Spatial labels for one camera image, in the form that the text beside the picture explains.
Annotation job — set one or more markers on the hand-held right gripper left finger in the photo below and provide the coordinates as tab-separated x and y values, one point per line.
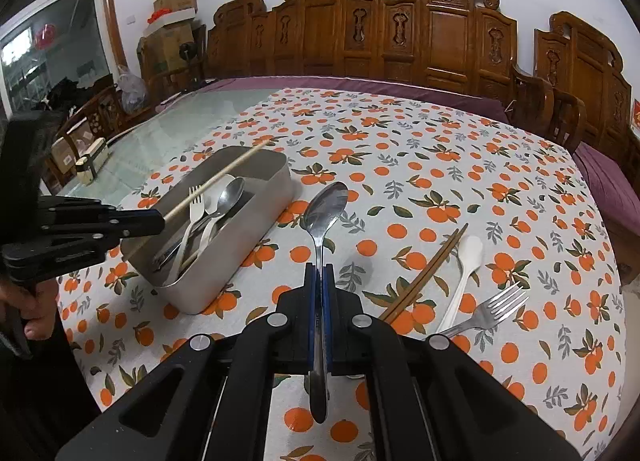
295	331

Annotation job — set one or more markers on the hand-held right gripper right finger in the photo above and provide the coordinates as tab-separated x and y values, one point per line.
345	336

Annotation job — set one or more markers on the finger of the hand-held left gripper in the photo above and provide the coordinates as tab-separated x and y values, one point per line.
75	251
135	225

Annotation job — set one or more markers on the white plastic fork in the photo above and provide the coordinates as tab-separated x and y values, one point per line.
192	221

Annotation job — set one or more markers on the white plastic spoon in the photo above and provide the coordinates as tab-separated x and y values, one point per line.
214	198
470	253

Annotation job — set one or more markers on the metal rectangular tray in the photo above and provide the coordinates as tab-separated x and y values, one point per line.
225	281

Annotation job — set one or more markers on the small metal spoon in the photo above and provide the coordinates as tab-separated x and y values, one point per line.
231	196

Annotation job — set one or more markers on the dark brown chopstick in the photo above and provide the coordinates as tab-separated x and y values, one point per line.
440	252
430	274

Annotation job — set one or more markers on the light wooden chopstick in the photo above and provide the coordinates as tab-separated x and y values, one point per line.
225	170

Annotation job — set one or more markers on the large metal spoon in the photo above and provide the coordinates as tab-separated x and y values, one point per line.
325	211

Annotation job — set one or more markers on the metal fork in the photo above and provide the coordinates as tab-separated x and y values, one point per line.
492	311

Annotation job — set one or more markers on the person's left hand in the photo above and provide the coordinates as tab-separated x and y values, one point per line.
42	313

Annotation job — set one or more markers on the cardboard box with label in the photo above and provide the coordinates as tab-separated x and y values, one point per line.
65	153

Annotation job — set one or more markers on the beige box with black band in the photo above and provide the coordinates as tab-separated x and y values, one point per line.
92	161

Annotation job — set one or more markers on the black cloth pile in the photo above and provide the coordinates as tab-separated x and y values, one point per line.
65	88

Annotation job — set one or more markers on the wooden side chair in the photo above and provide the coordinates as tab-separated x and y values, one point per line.
107	108

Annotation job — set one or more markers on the grey plastic bag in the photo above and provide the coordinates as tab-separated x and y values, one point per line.
131	88

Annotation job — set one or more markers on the red window decoration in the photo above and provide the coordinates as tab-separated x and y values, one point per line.
46	34

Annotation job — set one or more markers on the person's dark clothing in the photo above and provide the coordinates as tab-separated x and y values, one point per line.
45	401

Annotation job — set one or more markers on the orange print tablecloth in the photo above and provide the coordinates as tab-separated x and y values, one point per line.
400	166

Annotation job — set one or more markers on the large cardboard box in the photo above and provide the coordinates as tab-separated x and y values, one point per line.
167	48

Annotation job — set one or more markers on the small black fan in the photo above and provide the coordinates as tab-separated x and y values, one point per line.
189	51

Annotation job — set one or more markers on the red plastic item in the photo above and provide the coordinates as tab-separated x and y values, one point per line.
157	17

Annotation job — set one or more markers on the white flat box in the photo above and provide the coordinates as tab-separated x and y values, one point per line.
177	20

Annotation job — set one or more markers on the purple sofa cushion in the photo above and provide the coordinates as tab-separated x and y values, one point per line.
350	83

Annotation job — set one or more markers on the carved wooden sofa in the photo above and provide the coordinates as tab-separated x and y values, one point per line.
375	41

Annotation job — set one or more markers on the purple armchair cushion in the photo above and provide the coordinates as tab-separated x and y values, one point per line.
610	186

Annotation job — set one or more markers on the carved wooden armchair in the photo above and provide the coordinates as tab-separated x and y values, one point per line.
585	71

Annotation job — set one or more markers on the red desk calendar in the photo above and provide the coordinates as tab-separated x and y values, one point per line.
636	113

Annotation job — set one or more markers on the wooden door frame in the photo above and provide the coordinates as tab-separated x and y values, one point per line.
112	6

